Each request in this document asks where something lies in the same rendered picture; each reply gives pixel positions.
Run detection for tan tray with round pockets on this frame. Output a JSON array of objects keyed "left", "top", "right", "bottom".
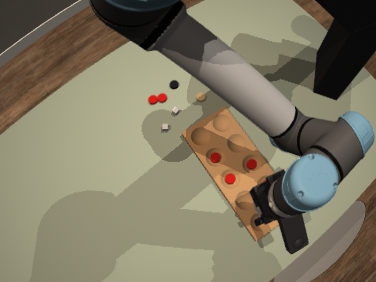
[{"left": 182, "top": 106, "right": 279, "bottom": 241}]

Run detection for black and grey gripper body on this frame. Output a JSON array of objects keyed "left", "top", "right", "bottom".
[{"left": 249, "top": 169, "right": 285, "bottom": 224}]

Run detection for tan round disc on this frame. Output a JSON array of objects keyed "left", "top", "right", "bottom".
[{"left": 196, "top": 93, "right": 205, "bottom": 102}]

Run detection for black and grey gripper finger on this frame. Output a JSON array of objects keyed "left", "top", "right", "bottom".
[{"left": 253, "top": 201, "right": 265, "bottom": 226}]

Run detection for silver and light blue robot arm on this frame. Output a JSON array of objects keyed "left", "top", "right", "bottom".
[{"left": 89, "top": 0, "right": 375, "bottom": 254}]

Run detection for black disc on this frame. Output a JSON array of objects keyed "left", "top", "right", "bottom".
[{"left": 170, "top": 80, "right": 179, "bottom": 89}]

